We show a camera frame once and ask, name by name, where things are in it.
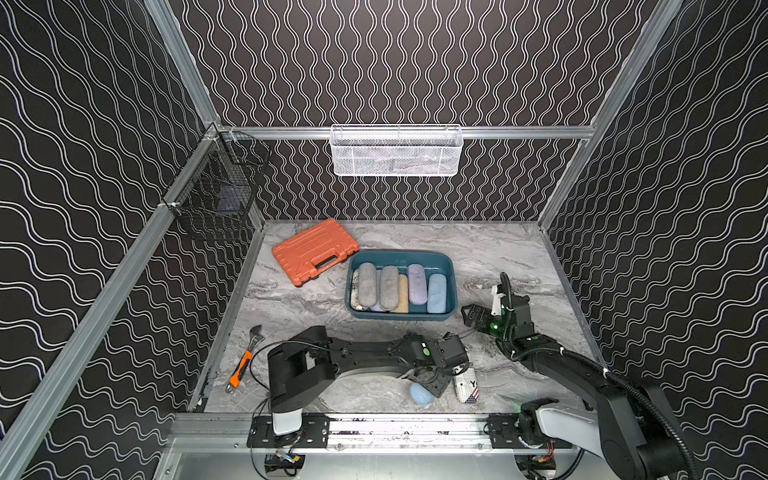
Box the purple glasses case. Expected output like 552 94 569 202
407 263 428 305

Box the white wire basket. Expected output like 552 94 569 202
329 134 464 177

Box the marble print glasses case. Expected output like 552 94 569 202
349 269 364 311

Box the newspaper print glasses case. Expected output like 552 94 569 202
453 363 480 404

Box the aluminium corner post left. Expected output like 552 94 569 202
145 0 220 125

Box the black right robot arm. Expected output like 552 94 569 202
461 294 699 479

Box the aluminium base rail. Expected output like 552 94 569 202
166 407 597 455

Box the orange handled wrench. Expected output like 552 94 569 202
225 325 264 394

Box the light blue glasses case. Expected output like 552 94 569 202
427 273 447 314

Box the teal plastic storage box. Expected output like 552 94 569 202
344 249 458 322

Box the aluminium corner post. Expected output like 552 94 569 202
145 0 220 125
538 0 683 232

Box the aluminium left side rail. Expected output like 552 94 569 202
0 128 220 480

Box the aluminium corner post right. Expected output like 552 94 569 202
538 0 683 232

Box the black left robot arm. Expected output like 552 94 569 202
267 326 470 436

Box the orange plastic tool case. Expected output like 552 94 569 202
272 219 360 287

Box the lavender glasses case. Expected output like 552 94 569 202
370 269 383 312

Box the tan fabric glasses case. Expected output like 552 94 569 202
393 274 409 314

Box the black wire basket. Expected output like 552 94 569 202
170 131 274 242

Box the aluminium back crossbar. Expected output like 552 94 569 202
218 125 595 142

